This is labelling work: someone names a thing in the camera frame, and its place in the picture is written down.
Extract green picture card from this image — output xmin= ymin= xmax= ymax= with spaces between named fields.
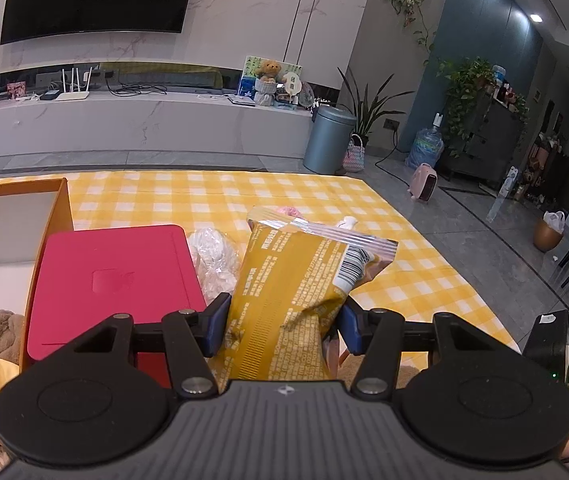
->
xmin=238 ymin=56 xmax=302 ymax=106

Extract bronze pot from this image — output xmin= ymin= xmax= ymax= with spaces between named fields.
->
xmin=534 ymin=220 xmax=564 ymax=253

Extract orange cardboard box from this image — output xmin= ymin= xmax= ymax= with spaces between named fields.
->
xmin=0 ymin=177 xmax=74 ymax=478

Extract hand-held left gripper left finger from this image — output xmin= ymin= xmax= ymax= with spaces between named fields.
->
xmin=47 ymin=292 xmax=232 ymax=401

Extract dark grey cabinet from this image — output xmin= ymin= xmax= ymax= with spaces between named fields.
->
xmin=439 ymin=87 xmax=527 ymax=186

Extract brown teddy bear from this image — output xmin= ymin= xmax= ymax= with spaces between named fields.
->
xmin=254 ymin=60 xmax=282 ymax=106

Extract grey-blue trash can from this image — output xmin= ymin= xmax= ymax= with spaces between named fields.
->
xmin=303 ymin=105 xmax=357 ymax=176

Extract pastel woven basket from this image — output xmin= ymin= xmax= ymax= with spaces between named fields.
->
xmin=343 ymin=134 xmax=366 ymax=173

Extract yellow checked tablecloth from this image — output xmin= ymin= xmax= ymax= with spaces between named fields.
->
xmin=0 ymin=170 xmax=522 ymax=391

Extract red square box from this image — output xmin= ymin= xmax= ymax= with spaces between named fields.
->
xmin=27 ymin=225 xmax=208 ymax=391

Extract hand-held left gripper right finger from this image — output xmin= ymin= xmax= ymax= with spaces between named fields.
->
xmin=337 ymin=296 xmax=522 ymax=401

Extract blue water jug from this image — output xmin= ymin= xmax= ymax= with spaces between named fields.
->
xmin=405 ymin=114 xmax=445 ymax=170

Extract white router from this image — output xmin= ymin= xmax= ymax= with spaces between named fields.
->
xmin=55 ymin=66 xmax=94 ymax=102

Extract pink space heater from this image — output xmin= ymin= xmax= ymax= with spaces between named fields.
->
xmin=408 ymin=163 xmax=439 ymax=203

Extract white marble television bench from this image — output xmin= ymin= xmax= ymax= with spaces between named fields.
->
xmin=0 ymin=95 xmax=315 ymax=163

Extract clear white ball packet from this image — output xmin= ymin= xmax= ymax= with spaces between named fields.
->
xmin=186 ymin=227 xmax=240 ymax=306

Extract hanging vine plant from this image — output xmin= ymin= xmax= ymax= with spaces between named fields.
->
xmin=381 ymin=0 xmax=437 ymax=66

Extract long-leaf floor plant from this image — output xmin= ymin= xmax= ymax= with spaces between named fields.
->
xmin=337 ymin=65 xmax=415 ymax=148

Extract black cables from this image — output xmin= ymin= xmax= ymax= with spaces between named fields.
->
xmin=107 ymin=72 xmax=168 ymax=96

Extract leafy plant on cabinet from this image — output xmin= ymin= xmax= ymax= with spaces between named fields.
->
xmin=437 ymin=57 xmax=530 ymax=158

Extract gold snack packet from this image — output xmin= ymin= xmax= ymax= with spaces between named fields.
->
xmin=224 ymin=206 xmax=399 ymax=381

